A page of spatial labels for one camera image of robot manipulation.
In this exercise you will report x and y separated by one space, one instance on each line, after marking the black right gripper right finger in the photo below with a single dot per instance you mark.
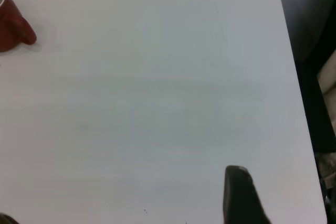
241 197

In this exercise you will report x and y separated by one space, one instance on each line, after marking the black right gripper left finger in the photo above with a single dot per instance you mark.
6 220

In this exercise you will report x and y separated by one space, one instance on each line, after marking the red ceramic mug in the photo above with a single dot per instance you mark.
10 27

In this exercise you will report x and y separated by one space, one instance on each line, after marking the beige box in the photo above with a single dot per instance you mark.
328 77

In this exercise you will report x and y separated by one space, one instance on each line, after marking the black furniture beside table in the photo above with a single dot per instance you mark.
307 11

